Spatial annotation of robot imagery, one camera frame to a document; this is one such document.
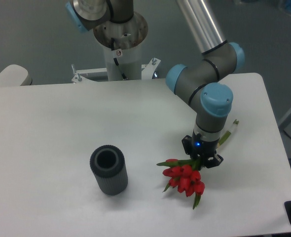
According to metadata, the white chair armrest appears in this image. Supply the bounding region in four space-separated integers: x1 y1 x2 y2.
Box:
0 64 33 88

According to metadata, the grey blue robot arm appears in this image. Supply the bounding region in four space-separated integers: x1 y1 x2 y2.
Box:
66 0 245 170

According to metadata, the black cable on pedestal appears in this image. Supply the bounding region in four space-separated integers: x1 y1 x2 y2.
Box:
110 37 128 80

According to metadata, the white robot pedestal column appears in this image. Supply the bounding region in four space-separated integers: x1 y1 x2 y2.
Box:
93 11 148 78

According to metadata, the white metal base bracket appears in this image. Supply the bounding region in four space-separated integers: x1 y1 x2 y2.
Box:
72 57 161 83

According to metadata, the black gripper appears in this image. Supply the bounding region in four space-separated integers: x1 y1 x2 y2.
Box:
182 129 223 170

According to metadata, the red tulip bouquet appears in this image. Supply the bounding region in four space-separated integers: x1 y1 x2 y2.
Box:
156 119 240 210

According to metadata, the dark grey ribbed vase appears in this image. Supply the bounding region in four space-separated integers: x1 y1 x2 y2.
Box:
89 145 128 196

